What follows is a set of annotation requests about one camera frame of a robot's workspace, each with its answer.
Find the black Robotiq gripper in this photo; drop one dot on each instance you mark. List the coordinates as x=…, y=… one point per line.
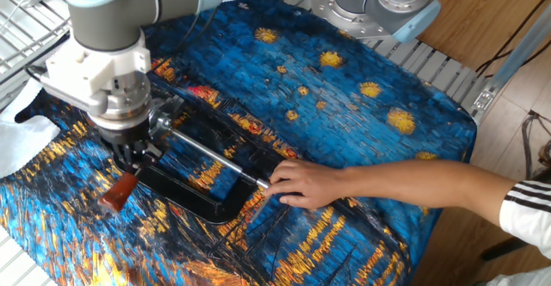
x=125, y=137

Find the black C-clamp with steel screw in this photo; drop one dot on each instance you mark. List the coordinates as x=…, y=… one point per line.
x=189, y=195

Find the person's bare forearm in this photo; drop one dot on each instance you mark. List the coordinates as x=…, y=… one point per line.
x=422, y=187

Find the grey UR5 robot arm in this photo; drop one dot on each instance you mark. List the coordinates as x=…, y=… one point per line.
x=120, y=14

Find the silver lever mechanism block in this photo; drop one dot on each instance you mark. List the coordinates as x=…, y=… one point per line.
x=165, y=113

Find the person's bare hand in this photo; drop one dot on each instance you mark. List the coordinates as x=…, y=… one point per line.
x=305, y=184

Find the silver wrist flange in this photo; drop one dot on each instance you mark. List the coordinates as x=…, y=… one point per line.
x=122, y=105

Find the blue and yellow painting cloth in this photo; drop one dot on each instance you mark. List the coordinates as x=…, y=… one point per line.
x=301, y=105

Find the white sleeve with black stripes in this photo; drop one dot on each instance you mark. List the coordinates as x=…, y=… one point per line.
x=527, y=217

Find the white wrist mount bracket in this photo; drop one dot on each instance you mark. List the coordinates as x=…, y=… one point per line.
x=94, y=72

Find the aluminium post with corner bracket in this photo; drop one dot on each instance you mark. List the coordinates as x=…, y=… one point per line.
x=512, y=57

